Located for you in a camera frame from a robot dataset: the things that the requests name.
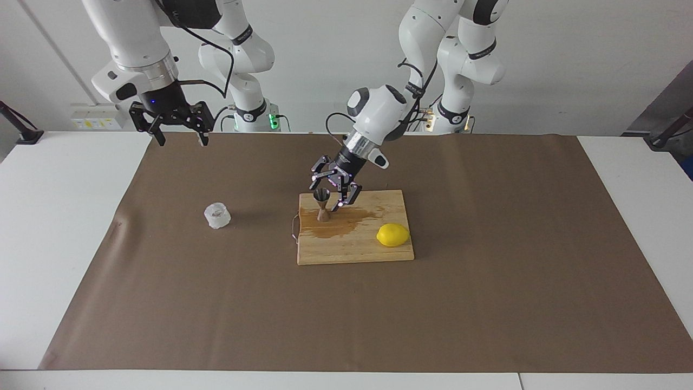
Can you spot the brown paper table mat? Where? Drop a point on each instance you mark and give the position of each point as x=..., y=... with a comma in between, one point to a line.
x=346, y=314

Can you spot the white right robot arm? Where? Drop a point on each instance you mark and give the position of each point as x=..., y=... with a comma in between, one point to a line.
x=135, y=43

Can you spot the steel double jigger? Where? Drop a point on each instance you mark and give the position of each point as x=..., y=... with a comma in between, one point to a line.
x=322, y=208

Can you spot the wooden cutting board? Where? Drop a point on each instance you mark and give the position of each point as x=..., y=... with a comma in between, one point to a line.
x=346, y=249

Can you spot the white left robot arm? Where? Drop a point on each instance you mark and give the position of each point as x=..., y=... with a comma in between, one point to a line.
x=379, y=114

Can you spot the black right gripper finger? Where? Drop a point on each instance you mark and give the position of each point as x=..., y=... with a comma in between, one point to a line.
x=203, y=119
x=142, y=116

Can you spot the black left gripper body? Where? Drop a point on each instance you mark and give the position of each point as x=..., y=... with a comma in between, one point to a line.
x=344, y=167

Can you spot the clear plastic cup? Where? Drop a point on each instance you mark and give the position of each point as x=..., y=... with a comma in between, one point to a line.
x=217, y=215

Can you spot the black clamp stand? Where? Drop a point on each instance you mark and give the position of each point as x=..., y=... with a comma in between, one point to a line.
x=21, y=132
x=668, y=132

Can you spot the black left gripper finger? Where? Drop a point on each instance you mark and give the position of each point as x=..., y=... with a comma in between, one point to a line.
x=319, y=170
x=351, y=194

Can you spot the yellow lemon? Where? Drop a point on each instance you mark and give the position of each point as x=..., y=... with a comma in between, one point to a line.
x=392, y=235

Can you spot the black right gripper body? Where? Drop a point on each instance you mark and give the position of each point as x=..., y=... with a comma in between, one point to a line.
x=162, y=104

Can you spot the white wall outlet box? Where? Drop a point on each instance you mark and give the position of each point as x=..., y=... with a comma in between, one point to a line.
x=92, y=118

